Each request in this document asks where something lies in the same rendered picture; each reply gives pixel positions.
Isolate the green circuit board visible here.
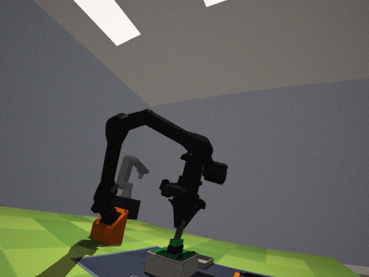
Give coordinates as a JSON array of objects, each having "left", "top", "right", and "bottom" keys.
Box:
[{"left": 150, "top": 247, "right": 197, "bottom": 262}]

